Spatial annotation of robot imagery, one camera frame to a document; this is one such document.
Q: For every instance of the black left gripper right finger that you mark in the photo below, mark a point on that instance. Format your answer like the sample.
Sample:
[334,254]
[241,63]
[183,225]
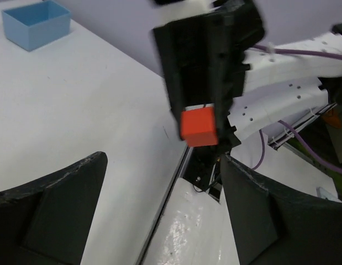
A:
[275,224]

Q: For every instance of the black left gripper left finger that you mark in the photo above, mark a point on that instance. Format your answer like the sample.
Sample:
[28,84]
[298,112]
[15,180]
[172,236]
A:
[47,221]

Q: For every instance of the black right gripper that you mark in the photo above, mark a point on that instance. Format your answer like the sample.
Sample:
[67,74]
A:
[202,57]

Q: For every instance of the red wedge block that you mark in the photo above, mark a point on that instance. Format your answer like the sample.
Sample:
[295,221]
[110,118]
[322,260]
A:
[197,127]

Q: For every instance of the blue plastic bin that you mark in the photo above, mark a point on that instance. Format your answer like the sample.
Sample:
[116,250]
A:
[35,25]

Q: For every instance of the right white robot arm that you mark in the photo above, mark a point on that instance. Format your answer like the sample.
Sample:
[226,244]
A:
[282,81]

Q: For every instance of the silver tape sheet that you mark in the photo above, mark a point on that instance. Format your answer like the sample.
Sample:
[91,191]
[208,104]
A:
[194,229]

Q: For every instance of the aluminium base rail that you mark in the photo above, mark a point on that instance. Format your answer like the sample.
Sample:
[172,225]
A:
[198,171]

